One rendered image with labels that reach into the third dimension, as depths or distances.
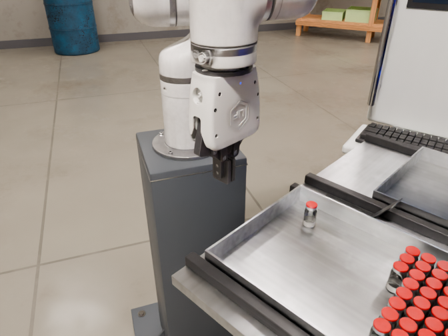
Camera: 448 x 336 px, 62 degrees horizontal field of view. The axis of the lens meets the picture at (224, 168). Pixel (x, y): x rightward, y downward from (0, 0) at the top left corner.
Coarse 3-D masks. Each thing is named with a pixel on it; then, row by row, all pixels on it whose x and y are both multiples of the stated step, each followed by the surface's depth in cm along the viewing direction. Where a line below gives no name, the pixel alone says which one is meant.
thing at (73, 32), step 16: (48, 0) 497; (64, 0) 494; (80, 0) 504; (48, 16) 512; (64, 16) 503; (80, 16) 511; (64, 32) 514; (80, 32) 519; (96, 32) 545; (64, 48) 525; (80, 48) 528; (96, 48) 548
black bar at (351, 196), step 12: (312, 180) 79; (324, 180) 78; (336, 192) 76; (348, 192) 75; (360, 204) 73; (372, 204) 71; (384, 204) 71; (384, 216) 70; (396, 216) 69; (408, 216) 68; (408, 228) 68; (420, 228) 66; (432, 228) 65; (444, 240) 64
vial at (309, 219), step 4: (308, 208) 66; (316, 208) 66; (304, 212) 68; (308, 212) 66; (312, 212) 66; (316, 212) 67; (304, 216) 68; (308, 216) 67; (312, 216) 66; (316, 216) 67; (304, 220) 68; (308, 220) 67; (312, 220) 67; (304, 224) 68; (308, 224) 67; (312, 224) 67
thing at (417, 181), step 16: (416, 160) 87; (432, 160) 88; (400, 176) 82; (416, 176) 83; (432, 176) 83; (384, 192) 77; (400, 192) 78; (416, 192) 78; (432, 192) 78; (400, 208) 70; (416, 208) 68; (432, 208) 73
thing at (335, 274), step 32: (256, 224) 66; (288, 224) 69; (320, 224) 69; (352, 224) 68; (384, 224) 64; (224, 256) 62; (256, 256) 62; (288, 256) 62; (320, 256) 62; (352, 256) 62; (384, 256) 62; (256, 288) 52; (288, 288) 56; (320, 288) 56; (352, 288) 56; (384, 288) 56; (320, 320) 51; (352, 320) 51
